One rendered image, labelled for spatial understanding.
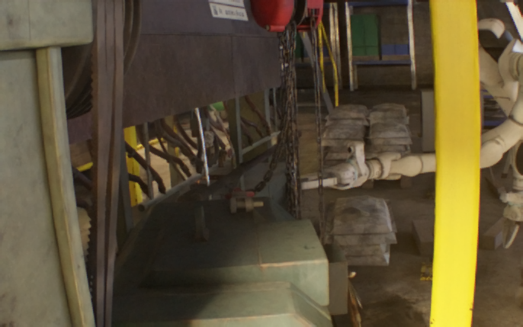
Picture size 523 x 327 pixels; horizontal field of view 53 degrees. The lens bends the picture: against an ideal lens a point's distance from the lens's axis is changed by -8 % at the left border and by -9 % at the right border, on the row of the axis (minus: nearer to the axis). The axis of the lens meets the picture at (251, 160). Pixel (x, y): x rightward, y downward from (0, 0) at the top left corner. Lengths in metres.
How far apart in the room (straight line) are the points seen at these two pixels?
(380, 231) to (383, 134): 1.87
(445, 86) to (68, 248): 0.90
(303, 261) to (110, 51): 0.50
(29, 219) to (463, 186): 0.96
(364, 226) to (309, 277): 2.38
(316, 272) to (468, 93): 0.53
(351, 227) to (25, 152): 2.89
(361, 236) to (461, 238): 2.04
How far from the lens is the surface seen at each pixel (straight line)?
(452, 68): 1.24
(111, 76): 0.66
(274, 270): 0.96
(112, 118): 0.67
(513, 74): 1.92
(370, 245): 3.34
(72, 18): 0.57
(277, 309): 0.87
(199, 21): 2.19
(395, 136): 5.07
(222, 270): 0.96
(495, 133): 1.89
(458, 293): 1.36
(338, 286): 1.27
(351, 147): 1.74
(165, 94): 1.87
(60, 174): 0.56
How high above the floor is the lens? 1.21
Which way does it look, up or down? 10 degrees down
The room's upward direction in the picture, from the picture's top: 4 degrees counter-clockwise
